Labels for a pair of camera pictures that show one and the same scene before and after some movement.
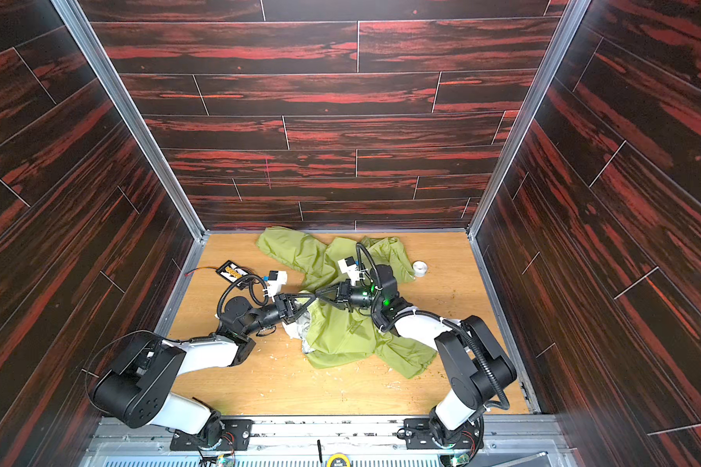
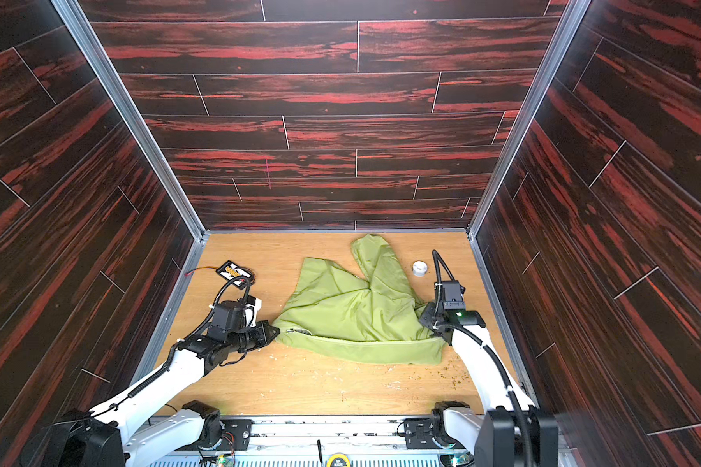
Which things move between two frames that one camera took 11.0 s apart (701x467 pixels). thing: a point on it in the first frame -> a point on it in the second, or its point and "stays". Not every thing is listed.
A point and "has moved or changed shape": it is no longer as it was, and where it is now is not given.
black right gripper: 339,293 -> 429,318
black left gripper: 290,306 -> 259,336
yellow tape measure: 338,455 stays
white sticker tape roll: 420,268 stays
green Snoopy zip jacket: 337,325 has moved or changed shape
